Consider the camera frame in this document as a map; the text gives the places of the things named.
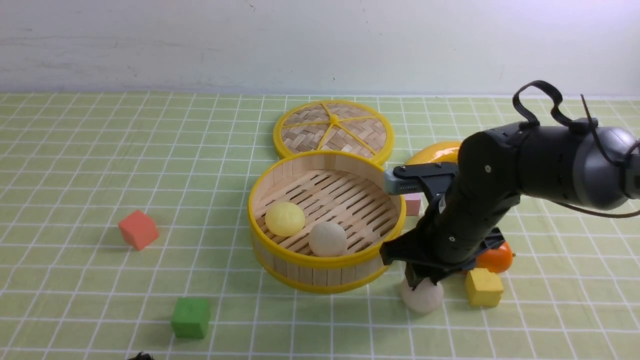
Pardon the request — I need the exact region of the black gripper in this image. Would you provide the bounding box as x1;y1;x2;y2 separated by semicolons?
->
379;190;506;290

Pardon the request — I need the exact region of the white bun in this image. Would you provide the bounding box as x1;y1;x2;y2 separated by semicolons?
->
400;279;444;315
307;222;348;257

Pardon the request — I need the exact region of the yellow bun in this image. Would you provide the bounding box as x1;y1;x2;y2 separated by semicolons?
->
264;202;306;237

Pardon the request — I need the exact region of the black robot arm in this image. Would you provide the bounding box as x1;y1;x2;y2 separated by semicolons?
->
379;118;640;289

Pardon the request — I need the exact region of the bamboo steamer tray yellow rim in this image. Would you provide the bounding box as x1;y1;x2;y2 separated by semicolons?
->
247;151;407;294

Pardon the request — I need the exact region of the woven bamboo steamer lid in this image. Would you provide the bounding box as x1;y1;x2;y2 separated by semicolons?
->
272;99;394;166

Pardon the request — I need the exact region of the yellow foam cube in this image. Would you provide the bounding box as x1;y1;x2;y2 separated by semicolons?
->
464;268;505;308

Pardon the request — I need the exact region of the pink foam cube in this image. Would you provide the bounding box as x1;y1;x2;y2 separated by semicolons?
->
402;193;423;217

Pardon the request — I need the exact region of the orange plastic mango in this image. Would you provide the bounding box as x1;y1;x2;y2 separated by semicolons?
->
475;241;515;274

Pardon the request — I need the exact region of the yellow plastic banana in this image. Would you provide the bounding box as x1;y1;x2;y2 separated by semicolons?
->
405;141;461;166

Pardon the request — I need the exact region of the green foam cube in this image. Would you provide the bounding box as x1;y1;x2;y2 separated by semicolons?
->
170;297;211;340

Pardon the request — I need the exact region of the red foam cube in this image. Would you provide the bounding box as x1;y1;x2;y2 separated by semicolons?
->
118;209;160;251

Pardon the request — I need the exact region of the green checkered tablecloth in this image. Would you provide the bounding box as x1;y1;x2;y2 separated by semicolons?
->
0;92;640;360

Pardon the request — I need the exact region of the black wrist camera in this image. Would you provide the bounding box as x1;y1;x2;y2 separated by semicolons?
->
384;162;458;201

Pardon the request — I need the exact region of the black cable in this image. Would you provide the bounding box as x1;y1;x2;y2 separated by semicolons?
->
512;80;640;219

